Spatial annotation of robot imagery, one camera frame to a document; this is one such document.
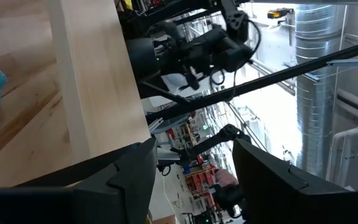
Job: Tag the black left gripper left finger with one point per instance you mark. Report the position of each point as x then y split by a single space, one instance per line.
113 193

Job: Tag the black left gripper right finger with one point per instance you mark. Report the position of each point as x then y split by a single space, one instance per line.
275 193

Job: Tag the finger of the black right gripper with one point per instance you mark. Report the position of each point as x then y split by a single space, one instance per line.
182 73
169 32

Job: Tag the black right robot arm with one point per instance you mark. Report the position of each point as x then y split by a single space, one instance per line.
235 21

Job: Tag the person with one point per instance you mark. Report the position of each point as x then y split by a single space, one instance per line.
225 178

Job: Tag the black overhead rig bar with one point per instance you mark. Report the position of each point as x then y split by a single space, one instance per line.
259 82

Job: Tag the yellow black device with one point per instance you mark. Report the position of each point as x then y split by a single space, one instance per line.
278 13

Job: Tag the red storage shelving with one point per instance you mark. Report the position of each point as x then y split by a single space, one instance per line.
197 182

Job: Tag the white pipe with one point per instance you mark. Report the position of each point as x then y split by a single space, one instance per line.
346 155

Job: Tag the wooden shelf with black frame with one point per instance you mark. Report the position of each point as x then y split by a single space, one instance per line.
98 77

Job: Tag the silver ventilation duct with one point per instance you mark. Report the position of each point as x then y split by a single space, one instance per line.
319 93

